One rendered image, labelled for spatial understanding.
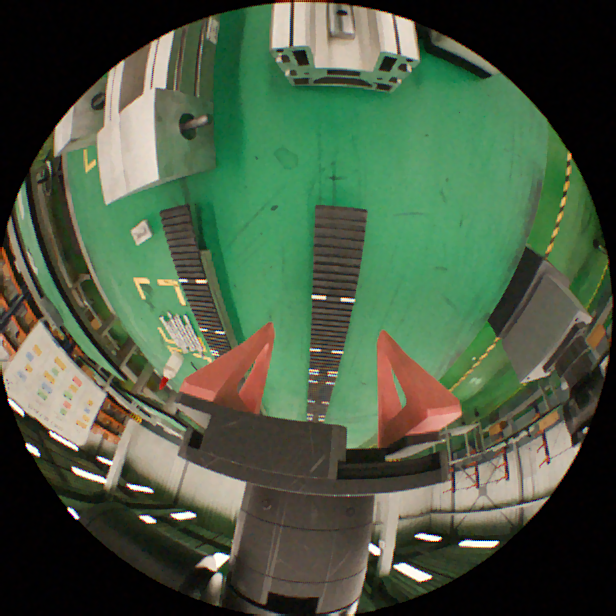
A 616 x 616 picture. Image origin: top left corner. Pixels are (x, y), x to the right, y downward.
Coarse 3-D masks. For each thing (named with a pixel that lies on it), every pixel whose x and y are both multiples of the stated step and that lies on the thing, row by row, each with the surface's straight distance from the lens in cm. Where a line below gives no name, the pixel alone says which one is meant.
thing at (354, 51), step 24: (288, 24) 19; (312, 24) 21; (336, 24) 22; (360, 24) 24; (384, 24) 19; (408, 24) 20; (288, 48) 18; (312, 48) 19; (336, 48) 22; (360, 48) 22; (384, 48) 18; (408, 48) 18; (288, 72) 22; (312, 72) 21; (336, 72) 22; (360, 72) 21; (384, 72) 20; (408, 72) 20
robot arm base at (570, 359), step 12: (576, 324) 46; (576, 336) 48; (564, 348) 47; (576, 348) 47; (552, 360) 48; (564, 360) 47; (576, 360) 47; (588, 360) 49; (564, 372) 48; (576, 372) 47
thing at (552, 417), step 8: (56, 256) 367; (88, 312) 427; (96, 312) 403; (96, 320) 392; (96, 328) 395; (600, 328) 481; (592, 336) 480; (600, 336) 479; (592, 344) 479; (88, 368) 444; (88, 376) 449; (552, 416) 526; (496, 424) 595; (504, 424) 605; (544, 424) 536; (496, 432) 597
